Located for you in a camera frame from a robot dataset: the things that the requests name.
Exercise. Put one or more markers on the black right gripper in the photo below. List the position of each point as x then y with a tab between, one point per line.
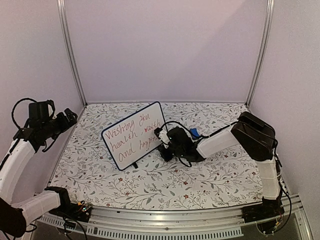
165	156

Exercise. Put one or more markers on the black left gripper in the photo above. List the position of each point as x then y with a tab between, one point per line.
72	120

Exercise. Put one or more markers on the blue whiteboard eraser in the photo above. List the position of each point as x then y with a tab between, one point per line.
194	133

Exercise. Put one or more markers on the small blue-framed whiteboard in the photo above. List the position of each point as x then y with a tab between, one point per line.
133	137

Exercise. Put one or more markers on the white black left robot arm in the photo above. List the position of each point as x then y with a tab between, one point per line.
15	217

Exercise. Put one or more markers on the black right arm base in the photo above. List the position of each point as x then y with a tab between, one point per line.
269	212

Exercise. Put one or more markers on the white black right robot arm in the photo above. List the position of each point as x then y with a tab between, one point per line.
255	136

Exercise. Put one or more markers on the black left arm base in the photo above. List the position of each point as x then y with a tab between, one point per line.
80	211

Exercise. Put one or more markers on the floral patterned tablecloth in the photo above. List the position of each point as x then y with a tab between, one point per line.
87	171

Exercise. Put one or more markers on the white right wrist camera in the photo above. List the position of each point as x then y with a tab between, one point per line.
162	135

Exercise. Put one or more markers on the aluminium front rail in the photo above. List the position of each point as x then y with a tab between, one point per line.
202	224

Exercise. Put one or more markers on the left aluminium frame post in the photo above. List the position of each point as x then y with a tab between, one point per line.
62	12

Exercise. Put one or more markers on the aluminium frame post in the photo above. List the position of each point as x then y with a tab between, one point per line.
262	51
62	12

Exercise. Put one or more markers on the right aluminium frame post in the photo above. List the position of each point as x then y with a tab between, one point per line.
262	51

